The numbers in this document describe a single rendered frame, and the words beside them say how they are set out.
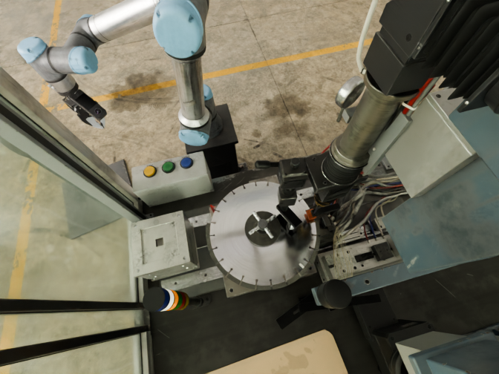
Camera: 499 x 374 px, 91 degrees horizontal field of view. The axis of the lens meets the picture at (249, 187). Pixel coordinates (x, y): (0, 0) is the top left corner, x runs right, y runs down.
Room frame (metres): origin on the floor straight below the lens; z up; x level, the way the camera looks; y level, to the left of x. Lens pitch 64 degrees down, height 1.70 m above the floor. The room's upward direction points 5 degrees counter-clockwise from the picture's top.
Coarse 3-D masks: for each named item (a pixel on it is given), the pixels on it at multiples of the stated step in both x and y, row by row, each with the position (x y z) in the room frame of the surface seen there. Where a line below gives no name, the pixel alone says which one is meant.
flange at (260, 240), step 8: (264, 216) 0.25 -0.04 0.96; (248, 224) 0.23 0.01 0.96; (256, 224) 0.22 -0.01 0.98; (272, 224) 0.22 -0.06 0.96; (248, 232) 0.20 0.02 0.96; (256, 232) 0.20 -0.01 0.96; (264, 232) 0.19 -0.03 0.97; (272, 232) 0.20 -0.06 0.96; (280, 232) 0.19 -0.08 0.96; (256, 240) 0.18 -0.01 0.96; (264, 240) 0.17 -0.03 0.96; (272, 240) 0.17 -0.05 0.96
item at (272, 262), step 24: (240, 192) 0.34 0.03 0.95; (264, 192) 0.34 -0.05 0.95; (216, 216) 0.27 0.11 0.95; (240, 216) 0.26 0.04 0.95; (216, 240) 0.19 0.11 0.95; (240, 240) 0.18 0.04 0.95; (288, 240) 0.17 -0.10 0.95; (312, 240) 0.16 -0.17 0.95; (240, 264) 0.11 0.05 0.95; (264, 264) 0.11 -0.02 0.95; (288, 264) 0.10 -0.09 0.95
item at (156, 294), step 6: (156, 288) 0.05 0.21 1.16; (162, 288) 0.05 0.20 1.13; (150, 294) 0.04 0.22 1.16; (156, 294) 0.04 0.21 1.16; (162, 294) 0.04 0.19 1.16; (168, 294) 0.04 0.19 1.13; (144, 300) 0.03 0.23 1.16; (150, 300) 0.03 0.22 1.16; (156, 300) 0.03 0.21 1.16; (162, 300) 0.02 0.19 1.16; (168, 300) 0.03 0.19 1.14; (144, 306) 0.02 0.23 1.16; (150, 306) 0.01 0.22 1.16; (156, 306) 0.01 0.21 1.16; (162, 306) 0.01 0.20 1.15
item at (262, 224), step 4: (252, 212) 0.25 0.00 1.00; (256, 216) 0.24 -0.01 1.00; (272, 216) 0.23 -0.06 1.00; (260, 220) 0.22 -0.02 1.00; (264, 220) 0.22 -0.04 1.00; (268, 220) 0.22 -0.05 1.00; (260, 224) 0.21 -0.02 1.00; (264, 224) 0.21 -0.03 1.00; (256, 228) 0.20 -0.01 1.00; (260, 228) 0.20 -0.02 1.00; (264, 228) 0.20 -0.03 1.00; (252, 232) 0.19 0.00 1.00; (268, 232) 0.19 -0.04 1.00; (272, 236) 0.17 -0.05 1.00
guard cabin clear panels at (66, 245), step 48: (0, 96) 0.41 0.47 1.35; (0, 144) 0.31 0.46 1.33; (0, 192) 0.21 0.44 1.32; (48, 192) 0.26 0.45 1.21; (0, 240) 0.13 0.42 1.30; (48, 240) 0.16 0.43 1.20; (96, 240) 0.20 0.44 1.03; (0, 288) 0.06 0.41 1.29; (48, 288) 0.06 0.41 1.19; (96, 288) 0.07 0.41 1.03; (0, 336) -0.01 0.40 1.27; (48, 336) -0.02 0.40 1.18
